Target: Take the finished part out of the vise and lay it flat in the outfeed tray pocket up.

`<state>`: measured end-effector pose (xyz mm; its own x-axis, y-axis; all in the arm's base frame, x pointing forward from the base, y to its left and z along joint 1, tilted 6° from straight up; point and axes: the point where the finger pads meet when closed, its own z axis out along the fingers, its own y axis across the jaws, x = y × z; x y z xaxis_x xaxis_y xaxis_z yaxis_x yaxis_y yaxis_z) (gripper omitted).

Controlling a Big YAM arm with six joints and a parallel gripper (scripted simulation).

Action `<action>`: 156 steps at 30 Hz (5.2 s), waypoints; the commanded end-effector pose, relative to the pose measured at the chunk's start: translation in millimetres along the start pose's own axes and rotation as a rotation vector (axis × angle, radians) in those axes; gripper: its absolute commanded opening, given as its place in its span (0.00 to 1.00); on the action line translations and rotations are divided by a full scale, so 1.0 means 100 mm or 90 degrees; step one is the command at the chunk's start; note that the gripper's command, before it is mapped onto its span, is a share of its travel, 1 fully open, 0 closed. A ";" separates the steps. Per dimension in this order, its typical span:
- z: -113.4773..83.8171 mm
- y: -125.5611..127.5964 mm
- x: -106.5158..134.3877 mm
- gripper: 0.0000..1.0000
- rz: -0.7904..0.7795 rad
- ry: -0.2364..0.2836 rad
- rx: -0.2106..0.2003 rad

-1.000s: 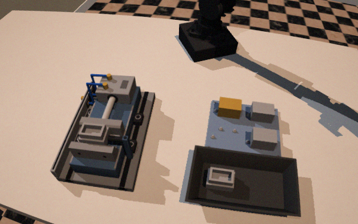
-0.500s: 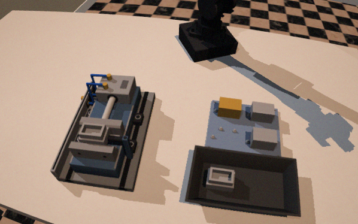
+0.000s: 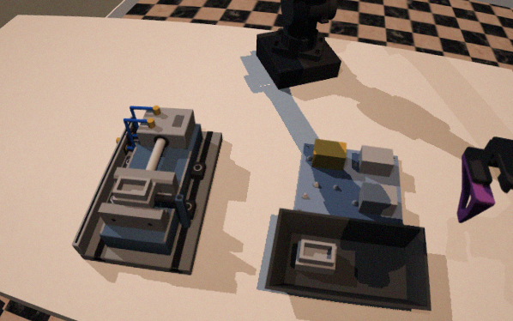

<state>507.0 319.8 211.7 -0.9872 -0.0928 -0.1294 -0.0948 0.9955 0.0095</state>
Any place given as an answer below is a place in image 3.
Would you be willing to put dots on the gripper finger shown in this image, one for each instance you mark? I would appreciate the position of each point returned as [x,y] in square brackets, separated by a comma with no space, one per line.
[481,196]

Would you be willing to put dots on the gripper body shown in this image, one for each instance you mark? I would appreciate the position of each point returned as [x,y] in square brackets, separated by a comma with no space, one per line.
[497,153]

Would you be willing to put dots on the brass-yellow block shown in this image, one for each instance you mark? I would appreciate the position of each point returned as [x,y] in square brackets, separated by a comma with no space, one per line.
[329,154]

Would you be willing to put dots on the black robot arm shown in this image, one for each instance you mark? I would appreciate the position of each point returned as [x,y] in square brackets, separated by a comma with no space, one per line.
[299,41]

